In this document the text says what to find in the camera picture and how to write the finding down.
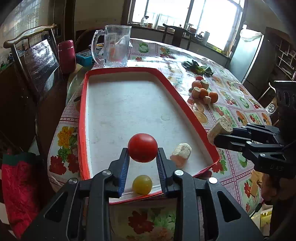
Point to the yellow tomato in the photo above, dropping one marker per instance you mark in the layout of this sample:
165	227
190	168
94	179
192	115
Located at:
142	184

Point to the large red tomato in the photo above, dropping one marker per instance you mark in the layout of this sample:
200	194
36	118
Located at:
142	147

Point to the spray bottle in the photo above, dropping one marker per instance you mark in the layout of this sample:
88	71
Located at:
189	27

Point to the small bottle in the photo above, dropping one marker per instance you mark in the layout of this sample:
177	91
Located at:
142	22

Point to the wooden wall shelf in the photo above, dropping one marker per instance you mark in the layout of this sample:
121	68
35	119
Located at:
284	55

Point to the wooden chair with dark backrest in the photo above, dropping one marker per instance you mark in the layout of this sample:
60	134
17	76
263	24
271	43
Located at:
41	60

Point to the green leafy vegetable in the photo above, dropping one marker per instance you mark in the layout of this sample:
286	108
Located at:
196	67

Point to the wooden armchair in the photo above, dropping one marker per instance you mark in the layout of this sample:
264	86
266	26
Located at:
270	107

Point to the grey refrigerator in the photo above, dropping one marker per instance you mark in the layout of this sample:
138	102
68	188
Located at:
247	58

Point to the red rimmed white tray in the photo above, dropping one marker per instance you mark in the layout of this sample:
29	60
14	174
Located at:
120	104

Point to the metal kettle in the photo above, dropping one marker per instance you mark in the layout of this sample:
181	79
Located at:
203	37

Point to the person's right hand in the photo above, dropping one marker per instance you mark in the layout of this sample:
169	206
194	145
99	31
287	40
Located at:
275	188

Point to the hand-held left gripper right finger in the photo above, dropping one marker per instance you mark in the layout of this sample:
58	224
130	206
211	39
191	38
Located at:
161	171

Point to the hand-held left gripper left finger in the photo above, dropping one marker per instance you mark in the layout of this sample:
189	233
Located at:
123	171

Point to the red quilted cloth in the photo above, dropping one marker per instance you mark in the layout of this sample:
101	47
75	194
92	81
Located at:
18	185

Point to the clear glass mug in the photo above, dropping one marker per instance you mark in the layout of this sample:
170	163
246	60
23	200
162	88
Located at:
115	51

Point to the white plastic bag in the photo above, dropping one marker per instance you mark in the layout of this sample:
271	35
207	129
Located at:
251	34

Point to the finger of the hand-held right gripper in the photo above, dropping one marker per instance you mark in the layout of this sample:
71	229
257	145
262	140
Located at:
233	141
256	131

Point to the blue box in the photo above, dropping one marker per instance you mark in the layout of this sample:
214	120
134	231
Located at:
84	58

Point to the dark red thermos bottle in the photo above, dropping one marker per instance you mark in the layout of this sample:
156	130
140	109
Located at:
66	56

